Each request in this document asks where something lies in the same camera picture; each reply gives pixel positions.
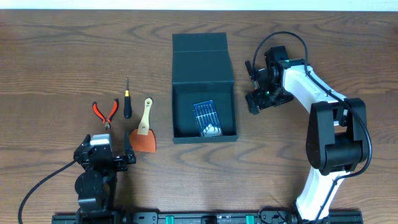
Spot red handled pliers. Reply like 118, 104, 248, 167
91, 98, 120, 131

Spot blue drill bit case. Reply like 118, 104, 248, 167
193, 100, 223, 138

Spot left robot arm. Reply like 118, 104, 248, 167
73, 132, 136, 212

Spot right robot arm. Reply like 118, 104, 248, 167
245, 58, 372, 223

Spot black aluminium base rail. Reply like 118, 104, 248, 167
51, 210, 364, 224

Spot black handled claw hammer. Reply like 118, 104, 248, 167
245, 60, 258, 90

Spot orange scraper wooden handle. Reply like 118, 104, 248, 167
129, 98, 156, 153

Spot black open gift box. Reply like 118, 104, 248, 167
172, 32, 238, 144

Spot black yellow screwdriver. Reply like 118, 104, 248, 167
124, 78, 132, 119

